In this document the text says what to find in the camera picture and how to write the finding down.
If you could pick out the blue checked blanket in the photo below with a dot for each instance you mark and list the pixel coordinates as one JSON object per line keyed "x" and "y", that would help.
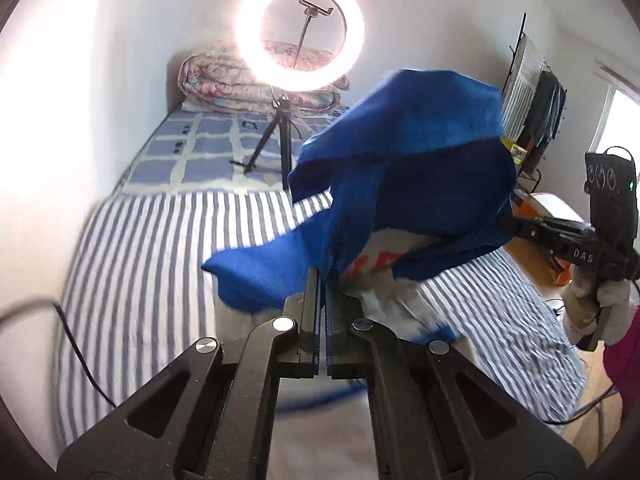
{"x": 200, "y": 150}

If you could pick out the striped hanging towel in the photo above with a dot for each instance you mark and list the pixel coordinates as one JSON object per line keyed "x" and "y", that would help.
{"x": 522, "y": 90}

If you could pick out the beige and blue jacket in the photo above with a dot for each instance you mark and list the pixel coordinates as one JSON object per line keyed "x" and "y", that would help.
{"x": 410, "y": 170}

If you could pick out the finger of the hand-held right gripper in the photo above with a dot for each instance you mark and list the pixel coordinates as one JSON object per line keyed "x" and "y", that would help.
{"x": 530, "y": 230}

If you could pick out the person's right hand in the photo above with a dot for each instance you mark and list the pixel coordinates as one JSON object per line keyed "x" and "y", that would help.
{"x": 575, "y": 305}

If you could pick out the yellow box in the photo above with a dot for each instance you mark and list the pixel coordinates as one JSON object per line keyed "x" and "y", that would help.
{"x": 515, "y": 152}

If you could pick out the window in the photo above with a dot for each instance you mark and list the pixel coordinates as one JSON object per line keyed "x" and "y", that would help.
{"x": 625, "y": 120}

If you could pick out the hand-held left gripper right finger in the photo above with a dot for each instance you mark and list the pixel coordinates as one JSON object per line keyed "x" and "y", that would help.
{"x": 340, "y": 310}

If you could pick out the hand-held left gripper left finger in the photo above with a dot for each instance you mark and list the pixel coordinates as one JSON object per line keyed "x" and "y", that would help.
{"x": 305, "y": 310}

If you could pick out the folded floral quilt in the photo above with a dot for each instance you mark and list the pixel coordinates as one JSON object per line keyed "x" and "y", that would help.
{"x": 215, "y": 80}

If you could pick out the dark hanging clothes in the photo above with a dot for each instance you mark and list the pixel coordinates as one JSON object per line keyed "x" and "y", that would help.
{"x": 542, "y": 120}

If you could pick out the striped bed sheet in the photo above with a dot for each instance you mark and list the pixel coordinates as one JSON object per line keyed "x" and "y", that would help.
{"x": 150, "y": 260}

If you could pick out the black clothes rack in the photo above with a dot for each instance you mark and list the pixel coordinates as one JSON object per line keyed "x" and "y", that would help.
{"x": 515, "y": 55}

